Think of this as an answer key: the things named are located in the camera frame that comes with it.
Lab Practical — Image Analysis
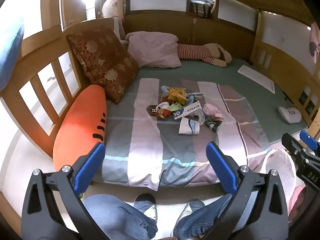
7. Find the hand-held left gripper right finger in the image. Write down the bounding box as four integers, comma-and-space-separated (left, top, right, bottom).
204, 141, 290, 240

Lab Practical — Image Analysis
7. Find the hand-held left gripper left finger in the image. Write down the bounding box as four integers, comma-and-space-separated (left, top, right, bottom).
21, 142, 108, 240

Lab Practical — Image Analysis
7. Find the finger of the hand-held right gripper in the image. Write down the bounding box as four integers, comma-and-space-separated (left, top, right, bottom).
282, 133, 309, 160
300, 130, 320, 155

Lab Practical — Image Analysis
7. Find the green patterned wrapper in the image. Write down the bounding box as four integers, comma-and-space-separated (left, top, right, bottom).
204, 115, 223, 132

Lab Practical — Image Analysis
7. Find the white blue packet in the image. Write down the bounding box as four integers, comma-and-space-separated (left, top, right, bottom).
178, 118, 200, 135

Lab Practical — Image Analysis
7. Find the pink paper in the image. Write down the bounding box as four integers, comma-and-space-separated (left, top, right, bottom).
202, 104, 223, 119

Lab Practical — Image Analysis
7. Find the white blue toothpaste box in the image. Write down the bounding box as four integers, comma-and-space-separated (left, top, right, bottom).
172, 101, 202, 120

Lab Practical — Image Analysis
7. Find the red yellow snack wrapper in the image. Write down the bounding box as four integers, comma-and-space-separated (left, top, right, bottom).
156, 106, 173, 119

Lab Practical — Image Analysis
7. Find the yellow potato chip bag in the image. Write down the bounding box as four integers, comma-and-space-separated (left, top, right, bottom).
167, 87, 188, 104

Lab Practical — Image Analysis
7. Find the white handheld appliance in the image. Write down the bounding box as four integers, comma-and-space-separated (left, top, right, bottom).
278, 106, 303, 124

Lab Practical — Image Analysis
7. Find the orange carrot pillow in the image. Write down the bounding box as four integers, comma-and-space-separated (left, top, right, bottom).
53, 84, 107, 173

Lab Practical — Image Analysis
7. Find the striped patchwork blanket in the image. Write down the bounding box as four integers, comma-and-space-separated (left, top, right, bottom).
101, 78, 272, 192

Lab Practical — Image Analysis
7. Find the grey right slipper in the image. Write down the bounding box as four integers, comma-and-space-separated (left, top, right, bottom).
176, 199, 206, 227

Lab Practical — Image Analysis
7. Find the grey slipper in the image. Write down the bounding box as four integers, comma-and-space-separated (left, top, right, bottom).
176, 199, 206, 227
134, 193, 158, 222

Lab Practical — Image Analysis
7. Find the person's left leg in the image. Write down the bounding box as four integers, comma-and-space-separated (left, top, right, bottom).
84, 194, 158, 240

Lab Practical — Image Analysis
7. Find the person's leg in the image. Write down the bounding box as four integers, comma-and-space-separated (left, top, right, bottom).
174, 194, 233, 240
84, 194, 158, 240

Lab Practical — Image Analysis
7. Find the person's right leg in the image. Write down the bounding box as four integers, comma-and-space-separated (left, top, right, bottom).
174, 194, 233, 240

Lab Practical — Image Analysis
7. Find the grey left slipper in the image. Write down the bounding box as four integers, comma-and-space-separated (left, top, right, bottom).
134, 193, 158, 222

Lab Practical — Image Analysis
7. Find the white flat panel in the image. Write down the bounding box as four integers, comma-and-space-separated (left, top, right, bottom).
237, 64, 275, 94

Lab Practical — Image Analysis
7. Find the wooden bed with green sheet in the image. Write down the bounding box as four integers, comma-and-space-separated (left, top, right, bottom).
0, 10, 320, 193

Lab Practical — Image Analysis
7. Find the brown floral cushion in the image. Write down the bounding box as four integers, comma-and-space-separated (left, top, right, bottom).
66, 28, 139, 105

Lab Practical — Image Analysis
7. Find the striped plush doll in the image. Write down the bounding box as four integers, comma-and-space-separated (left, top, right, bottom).
177, 43, 232, 67

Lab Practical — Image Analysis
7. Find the pink pillow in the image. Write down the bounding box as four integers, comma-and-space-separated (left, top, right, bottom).
125, 31, 182, 68

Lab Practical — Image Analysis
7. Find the blue cloth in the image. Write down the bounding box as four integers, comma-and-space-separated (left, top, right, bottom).
0, 17, 25, 93

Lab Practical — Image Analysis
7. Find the white plush toy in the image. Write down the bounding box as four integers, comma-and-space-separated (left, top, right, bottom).
102, 0, 123, 19

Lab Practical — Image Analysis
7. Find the stack of papers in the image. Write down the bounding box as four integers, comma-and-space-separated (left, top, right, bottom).
189, 0, 216, 19

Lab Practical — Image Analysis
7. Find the pink wall sticker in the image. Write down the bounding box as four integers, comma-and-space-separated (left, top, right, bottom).
309, 21, 320, 62

